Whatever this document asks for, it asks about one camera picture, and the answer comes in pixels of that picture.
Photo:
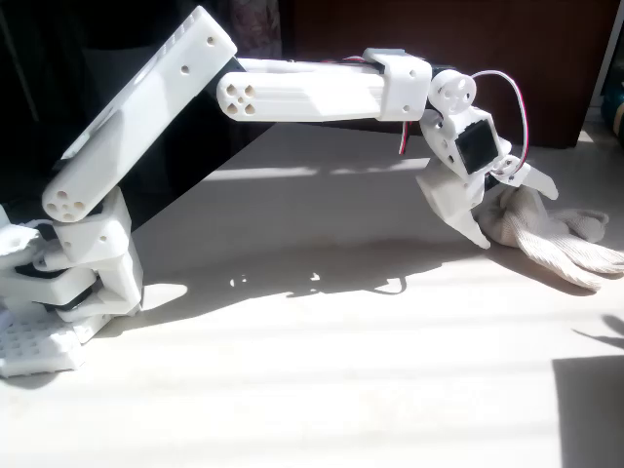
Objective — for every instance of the cream knitted work glove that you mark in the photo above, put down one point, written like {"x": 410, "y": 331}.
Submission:
{"x": 546, "y": 234}

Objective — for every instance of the dark brown wooden cabinet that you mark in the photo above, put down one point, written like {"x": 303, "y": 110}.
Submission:
{"x": 512, "y": 44}

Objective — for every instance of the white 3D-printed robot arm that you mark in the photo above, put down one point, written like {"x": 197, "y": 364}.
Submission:
{"x": 302, "y": 92}

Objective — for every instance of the white door frame post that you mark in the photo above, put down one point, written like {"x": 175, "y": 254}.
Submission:
{"x": 602, "y": 53}

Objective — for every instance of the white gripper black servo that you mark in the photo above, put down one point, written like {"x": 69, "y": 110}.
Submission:
{"x": 445, "y": 199}

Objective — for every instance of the floral patterned curtain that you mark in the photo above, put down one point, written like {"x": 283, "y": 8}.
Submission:
{"x": 256, "y": 24}

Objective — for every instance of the teal round object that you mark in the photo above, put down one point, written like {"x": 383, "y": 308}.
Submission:
{"x": 613, "y": 107}

